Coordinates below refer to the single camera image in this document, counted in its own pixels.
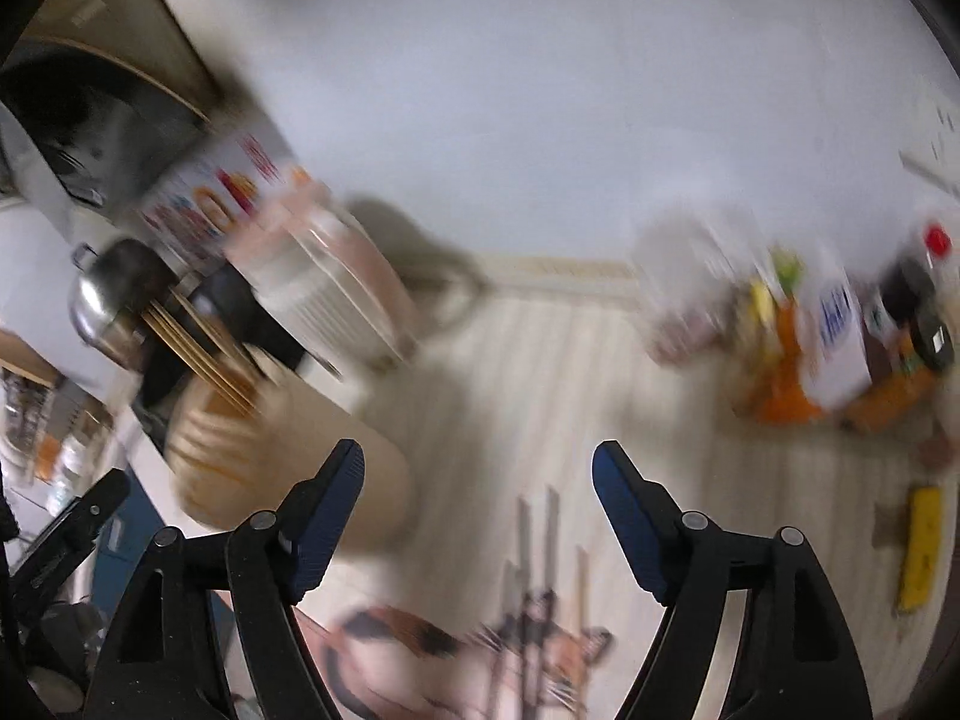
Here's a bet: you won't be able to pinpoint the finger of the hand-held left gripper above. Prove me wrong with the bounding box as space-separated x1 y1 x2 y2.
9 469 132 602

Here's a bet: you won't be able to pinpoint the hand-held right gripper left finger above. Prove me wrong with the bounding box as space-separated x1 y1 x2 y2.
82 439 366 720

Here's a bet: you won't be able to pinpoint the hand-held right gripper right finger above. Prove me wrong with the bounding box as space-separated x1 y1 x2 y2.
591 441 875 720

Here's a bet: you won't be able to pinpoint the beige ribbed utensil holder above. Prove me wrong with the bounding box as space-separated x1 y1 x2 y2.
169 360 412 552

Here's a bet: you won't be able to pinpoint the bunch of wooden chopsticks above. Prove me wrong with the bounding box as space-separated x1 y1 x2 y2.
139 292 263 417

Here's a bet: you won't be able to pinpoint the dish rack with bowls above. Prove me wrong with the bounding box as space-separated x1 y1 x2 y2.
0 330 113 496

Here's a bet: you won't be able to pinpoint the striped cat print tablecloth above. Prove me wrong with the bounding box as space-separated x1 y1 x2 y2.
217 292 960 720

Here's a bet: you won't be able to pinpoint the orange seasoning packet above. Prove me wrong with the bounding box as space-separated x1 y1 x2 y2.
750 300 826 425

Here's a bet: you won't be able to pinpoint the steel steamer pot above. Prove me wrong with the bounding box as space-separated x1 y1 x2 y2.
69 238 181 372

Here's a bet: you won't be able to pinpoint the pink white electric kettle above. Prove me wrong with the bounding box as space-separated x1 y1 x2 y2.
225 180 421 380

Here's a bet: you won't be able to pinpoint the black wok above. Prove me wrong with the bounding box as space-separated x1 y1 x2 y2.
139 270 308 406

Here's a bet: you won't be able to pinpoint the clear plastic organizer box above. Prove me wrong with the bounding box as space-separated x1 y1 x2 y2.
720 270 953 436

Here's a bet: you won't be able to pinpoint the clear plastic bag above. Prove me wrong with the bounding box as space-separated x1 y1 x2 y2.
634 217 758 365

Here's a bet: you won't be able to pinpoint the brown card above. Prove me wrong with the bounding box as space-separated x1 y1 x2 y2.
870 502 908 548

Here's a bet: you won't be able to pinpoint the white paper packet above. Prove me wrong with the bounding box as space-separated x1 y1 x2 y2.
799 270 875 406

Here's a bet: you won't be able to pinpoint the yellow power bank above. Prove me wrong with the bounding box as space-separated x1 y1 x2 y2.
896 486 944 612

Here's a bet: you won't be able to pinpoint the dark soy sauce bottle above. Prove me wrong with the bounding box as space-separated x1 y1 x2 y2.
847 225 957 432

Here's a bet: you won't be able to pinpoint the black range hood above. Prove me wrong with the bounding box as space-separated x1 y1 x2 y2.
0 41 218 215

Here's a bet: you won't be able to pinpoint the colourful wall stickers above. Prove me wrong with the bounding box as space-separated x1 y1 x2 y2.
139 131 301 263

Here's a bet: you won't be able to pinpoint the white wall socket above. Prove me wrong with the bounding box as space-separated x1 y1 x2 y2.
900 90 960 188

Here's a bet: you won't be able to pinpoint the beige wall cabinet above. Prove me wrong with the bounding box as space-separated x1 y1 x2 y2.
15 0 241 121

